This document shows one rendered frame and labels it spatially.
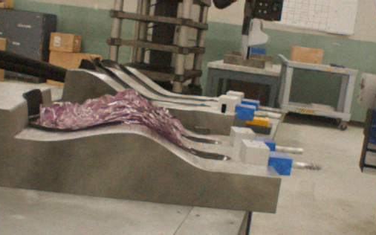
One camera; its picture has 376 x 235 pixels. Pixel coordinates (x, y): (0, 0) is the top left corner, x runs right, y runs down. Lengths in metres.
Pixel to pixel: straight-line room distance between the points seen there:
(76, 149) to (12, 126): 0.09
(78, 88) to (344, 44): 6.71
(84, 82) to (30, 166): 0.40
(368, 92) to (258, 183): 0.75
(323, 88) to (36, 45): 4.48
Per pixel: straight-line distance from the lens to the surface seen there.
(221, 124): 0.98
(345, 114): 7.05
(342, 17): 7.61
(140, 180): 0.68
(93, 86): 1.06
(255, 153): 0.75
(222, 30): 7.62
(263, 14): 1.12
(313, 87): 7.60
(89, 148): 0.68
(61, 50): 7.92
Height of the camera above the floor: 1.03
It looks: 10 degrees down
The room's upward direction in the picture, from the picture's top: 7 degrees clockwise
